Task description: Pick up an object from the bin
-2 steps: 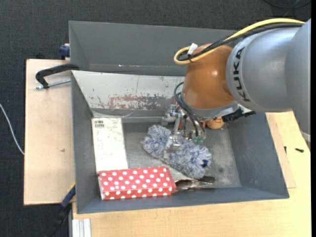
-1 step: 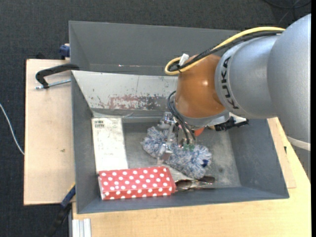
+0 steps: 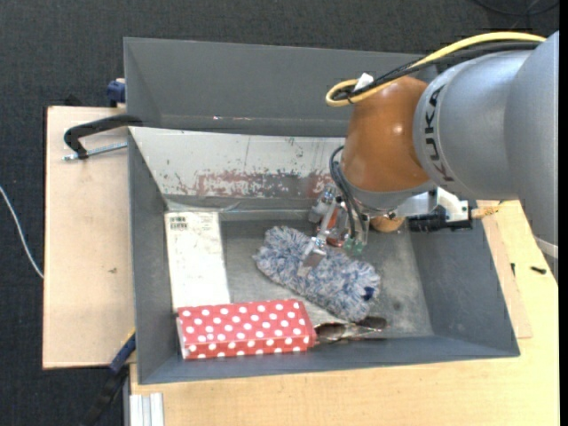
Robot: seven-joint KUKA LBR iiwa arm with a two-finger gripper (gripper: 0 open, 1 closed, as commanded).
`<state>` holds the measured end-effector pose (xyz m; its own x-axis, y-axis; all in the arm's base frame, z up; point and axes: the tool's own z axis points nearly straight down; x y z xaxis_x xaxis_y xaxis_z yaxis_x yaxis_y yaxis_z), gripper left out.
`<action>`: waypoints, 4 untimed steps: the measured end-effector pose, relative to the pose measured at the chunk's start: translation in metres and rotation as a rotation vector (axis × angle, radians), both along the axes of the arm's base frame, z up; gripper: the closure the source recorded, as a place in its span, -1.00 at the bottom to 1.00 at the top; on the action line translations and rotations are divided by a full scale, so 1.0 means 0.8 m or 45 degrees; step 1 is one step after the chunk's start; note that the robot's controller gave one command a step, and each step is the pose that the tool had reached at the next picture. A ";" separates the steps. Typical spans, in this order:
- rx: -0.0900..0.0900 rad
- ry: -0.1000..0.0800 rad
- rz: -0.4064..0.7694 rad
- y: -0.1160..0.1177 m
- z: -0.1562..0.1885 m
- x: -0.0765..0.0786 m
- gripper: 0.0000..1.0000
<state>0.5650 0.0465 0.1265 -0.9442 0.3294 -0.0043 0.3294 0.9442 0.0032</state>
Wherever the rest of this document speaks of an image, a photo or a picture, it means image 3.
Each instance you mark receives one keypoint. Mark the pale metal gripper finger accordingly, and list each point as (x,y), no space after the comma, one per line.
(317,260)
(312,250)

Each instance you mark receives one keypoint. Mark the blue and white mop head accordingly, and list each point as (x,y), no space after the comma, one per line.
(333,282)

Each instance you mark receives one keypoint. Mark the clear small bottle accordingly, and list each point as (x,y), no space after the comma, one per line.
(320,207)

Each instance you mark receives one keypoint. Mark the tan round thing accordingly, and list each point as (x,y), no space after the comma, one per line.
(387,224)

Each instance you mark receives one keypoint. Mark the brown sunglasses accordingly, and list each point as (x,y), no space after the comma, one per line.
(350,327)

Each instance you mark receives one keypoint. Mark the red white-dotted box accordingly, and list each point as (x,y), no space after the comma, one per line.
(244,328)

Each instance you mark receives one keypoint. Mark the white flat box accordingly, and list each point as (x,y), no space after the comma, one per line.
(195,260)

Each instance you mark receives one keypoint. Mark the grey metal bin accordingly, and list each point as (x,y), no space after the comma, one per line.
(275,82)

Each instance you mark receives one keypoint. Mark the pale wood board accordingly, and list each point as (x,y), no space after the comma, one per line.
(84,246)

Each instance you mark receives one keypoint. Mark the black cylinder on white bracket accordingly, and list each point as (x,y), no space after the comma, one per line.
(439,220)

